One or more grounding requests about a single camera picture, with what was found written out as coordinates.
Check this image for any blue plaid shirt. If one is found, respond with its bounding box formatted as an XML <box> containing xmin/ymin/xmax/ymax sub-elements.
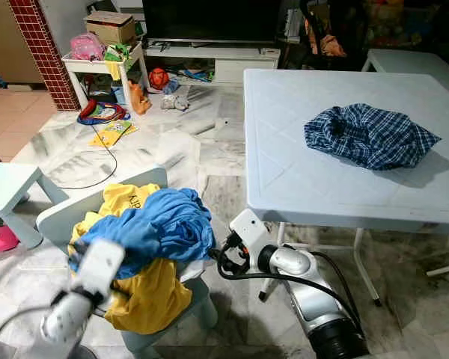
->
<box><xmin>303</xmin><ymin>102</ymin><xmax>442</xmax><ymax>171</ymax></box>

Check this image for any yellow shirt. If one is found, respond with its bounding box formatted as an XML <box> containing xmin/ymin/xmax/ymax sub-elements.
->
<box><xmin>69</xmin><ymin>182</ymin><xmax>195</xmax><ymax>335</ymax></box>

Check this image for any white folding table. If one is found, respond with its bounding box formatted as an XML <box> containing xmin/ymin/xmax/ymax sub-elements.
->
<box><xmin>243</xmin><ymin>69</ymin><xmax>449</xmax><ymax>307</ymax></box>

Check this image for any grey plush toy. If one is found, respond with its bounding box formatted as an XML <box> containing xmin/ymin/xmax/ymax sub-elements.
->
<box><xmin>161</xmin><ymin>93</ymin><xmax>192</xmax><ymax>113</ymax></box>

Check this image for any pale grey laundry basket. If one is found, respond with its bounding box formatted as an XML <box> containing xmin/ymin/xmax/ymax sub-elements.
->
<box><xmin>36</xmin><ymin>165</ymin><xmax>214</xmax><ymax>354</ymax></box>

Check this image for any yellow green book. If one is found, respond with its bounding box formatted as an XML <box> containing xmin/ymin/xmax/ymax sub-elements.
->
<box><xmin>91</xmin><ymin>121</ymin><xmax>139</xmax><ymax>149</ymax></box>

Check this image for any orange plastic toy animal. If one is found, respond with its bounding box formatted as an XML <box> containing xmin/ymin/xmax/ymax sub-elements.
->
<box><xmin>127</xmin><ymin>80</ymin><xmax>154</xmax><ymax>117</ymax></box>

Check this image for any white television stand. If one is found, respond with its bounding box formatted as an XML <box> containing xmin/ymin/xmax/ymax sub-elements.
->
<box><xmin>144</xmin><ymin>41</ymin><xmax>281</xmax><ymax>85</ymax></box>

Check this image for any red orange ball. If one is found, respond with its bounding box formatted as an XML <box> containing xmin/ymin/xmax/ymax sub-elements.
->
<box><xmin>148</xmin><ymin>67</ymin><xmax>170</xmax><ymax>90</ymax></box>

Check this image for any colourful toy bag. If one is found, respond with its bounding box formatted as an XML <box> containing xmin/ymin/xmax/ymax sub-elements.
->
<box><xmin>77</xmin><ymin>99</ymin><xmax>132</xmax><ymax>126</ymax></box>

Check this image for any pink toy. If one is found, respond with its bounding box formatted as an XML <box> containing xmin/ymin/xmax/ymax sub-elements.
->
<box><xmin>0</xmin><ymin>223</ymin><xmax>22</xmax><ymax>255</ymax></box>

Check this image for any white toy shelf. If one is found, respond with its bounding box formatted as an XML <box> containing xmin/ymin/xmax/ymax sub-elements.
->
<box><xmin>61</xmin><ymin>41</ymin><xmax>150</xmax><ymax>113</ymax></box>

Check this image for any pale blue plastic stool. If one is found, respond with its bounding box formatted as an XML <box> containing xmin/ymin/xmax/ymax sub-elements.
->
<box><xmin>0</xmin><ymin>161</ymin><xmax>70</xmax><ymax>240</ymax></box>

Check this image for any green yellow toy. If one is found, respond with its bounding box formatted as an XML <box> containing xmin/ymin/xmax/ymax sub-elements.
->
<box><xmin>105</xmin><ymin>43</ymin><xmax>134</xmax><ymax>82</ymax></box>

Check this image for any black television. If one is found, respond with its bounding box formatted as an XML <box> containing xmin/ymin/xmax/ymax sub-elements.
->
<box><xmin>142</xmin><ymin>0</ymin><xmax>284</xmax><ymax>42</ymax></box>

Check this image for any pink bag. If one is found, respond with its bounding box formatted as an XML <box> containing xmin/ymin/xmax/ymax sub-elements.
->
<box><xmin>70</xmin><ymin>33</ymin><xmax>106</xmax><ymax>62</ymax></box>

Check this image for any brown cardboard box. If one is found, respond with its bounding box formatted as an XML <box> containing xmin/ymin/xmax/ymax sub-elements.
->
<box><xmin>86</xmin><ymin>10</ymin><xmax>137</xmax><ymax>46</ymax></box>

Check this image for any small white side table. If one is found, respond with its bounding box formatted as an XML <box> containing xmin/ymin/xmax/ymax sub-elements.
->
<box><xmin>361</xmin><ymin>49</ymin><xmax>449</xmax><ymax>90</ymax></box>

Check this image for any dark shelf unit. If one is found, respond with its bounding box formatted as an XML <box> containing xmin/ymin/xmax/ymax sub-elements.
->
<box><xmin>283</xmin><ymin>0</ymin><xmax>449</xmax><ymax>68</ymax></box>

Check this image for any red brick column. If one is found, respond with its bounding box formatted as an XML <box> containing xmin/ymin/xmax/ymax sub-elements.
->
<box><xmin>7</xmin><ymin>0</ymin><xmax>79</xmax><ymax>113</ymax></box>

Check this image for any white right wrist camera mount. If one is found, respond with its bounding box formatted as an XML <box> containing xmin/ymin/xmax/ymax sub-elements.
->
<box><xmin>228</xmin><ymin>208</ymin><xmax>274</xmax><ymax>274</ymax></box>

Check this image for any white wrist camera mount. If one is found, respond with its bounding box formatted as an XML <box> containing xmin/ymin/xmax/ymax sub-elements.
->
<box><xmin>67</xmin><ymin>238</ymin><xmax>126</xmax><ymax>304</ymax></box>
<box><xmin>228</xmin><ymin>208</ymin><xmax>274</xmax><ymax>274</ymax></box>

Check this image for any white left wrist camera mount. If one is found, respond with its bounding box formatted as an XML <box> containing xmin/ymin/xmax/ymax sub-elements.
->
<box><xmin>67</xmin><ymin>238</ymin><xmax>126</xmax><ymax>304</ymax></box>

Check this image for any thin black floor cable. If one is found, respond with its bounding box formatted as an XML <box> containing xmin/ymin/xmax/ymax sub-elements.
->
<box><xmin>49</xmin><ymin>123</ymin><xmax>119</xmax><ymax>191</ymax></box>

